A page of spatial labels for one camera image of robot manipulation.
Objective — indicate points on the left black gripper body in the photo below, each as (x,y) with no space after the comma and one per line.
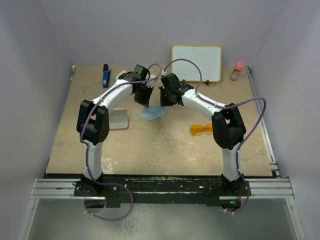
(142,97)

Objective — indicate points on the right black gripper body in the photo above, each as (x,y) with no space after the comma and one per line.
(166,99)

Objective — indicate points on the blue cleaning cloth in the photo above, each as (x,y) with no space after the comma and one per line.
(153,112)

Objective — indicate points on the pink glasses case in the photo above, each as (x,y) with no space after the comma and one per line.
(118,119)

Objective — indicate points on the orange sunglasses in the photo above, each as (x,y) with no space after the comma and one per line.
(199,129)

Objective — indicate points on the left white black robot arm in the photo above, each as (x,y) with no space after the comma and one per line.
(93,122)

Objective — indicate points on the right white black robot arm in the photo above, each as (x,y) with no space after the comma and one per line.
(227,124)

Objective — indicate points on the white stapler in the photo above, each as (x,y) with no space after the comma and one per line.
(120,74)

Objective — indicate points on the blue black stapler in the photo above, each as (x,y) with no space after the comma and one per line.
(106,76)

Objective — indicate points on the small whiteboard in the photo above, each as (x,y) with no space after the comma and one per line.
(195,61)

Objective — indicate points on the pink capped small bottle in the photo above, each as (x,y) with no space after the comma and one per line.
(237,69)

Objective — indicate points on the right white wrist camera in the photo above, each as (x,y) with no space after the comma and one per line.
(163,73)

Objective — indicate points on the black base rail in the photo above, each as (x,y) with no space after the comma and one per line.
(112,190)

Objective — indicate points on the aluminium frame rail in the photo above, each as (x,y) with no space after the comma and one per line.
(167,149)

